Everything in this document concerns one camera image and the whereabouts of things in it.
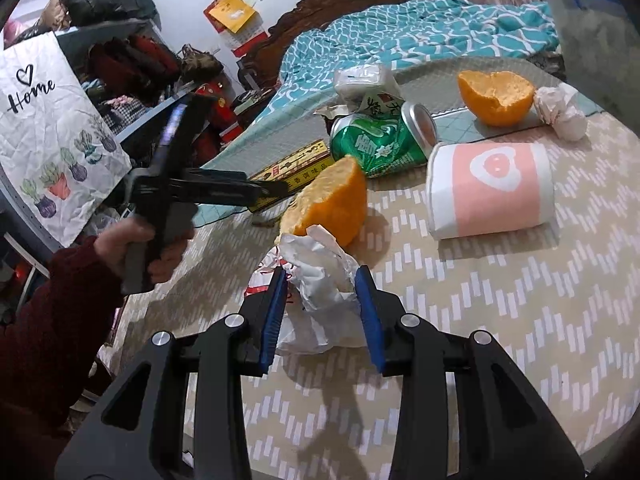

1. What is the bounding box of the red yellow cardboard box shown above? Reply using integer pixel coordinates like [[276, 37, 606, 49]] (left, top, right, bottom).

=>
[[248, 140, 334, 214]]

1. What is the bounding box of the white tissue pack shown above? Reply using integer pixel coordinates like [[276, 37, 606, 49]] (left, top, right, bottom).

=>
[[333, 63, 400, 101]]

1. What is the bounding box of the crumpled white tissue ball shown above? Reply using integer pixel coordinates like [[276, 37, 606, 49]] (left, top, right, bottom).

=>
[[534, 82, 588, 142]]

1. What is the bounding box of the dark red sleeve forearm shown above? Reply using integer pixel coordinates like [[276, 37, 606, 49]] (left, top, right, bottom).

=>
[[1, 237, 122, 479]]

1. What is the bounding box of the yellow red wall hanging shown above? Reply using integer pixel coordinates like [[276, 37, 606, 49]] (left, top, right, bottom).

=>
[[203, 0, 269, 58]]

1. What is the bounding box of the white paper bag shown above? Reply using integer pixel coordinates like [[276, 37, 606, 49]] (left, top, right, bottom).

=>
[[245, 224, 367, 356]]

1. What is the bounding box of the clear storage box blue handle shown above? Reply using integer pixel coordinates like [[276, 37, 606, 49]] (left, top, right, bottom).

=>
[[544, 0, 640, 131]]

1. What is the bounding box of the pink white tissue roll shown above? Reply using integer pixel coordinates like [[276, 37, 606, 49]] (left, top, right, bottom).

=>
[[425, 141, 554, 240]]

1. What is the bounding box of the white snack wrapper bag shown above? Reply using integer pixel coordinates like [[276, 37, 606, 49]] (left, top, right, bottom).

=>
[[314, 90, 405, 119]]

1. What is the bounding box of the green crushed soda can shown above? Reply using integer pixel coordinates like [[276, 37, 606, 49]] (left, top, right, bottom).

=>
[[330, 102, 437, 178]]

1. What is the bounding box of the dark wooden headboard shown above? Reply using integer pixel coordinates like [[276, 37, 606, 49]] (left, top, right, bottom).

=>
[[238, 0, 409, 90]]

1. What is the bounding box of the black leather bag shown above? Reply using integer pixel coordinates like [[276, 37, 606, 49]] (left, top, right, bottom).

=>
[[60, 0, 114, 27]]

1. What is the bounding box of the white Home fabric cover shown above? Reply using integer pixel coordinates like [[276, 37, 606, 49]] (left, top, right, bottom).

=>
[[1, 32, 131, 247]]

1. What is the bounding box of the teal patterned quilt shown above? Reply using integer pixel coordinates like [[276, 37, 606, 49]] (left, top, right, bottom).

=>
[[255, 0, 560, 128]]

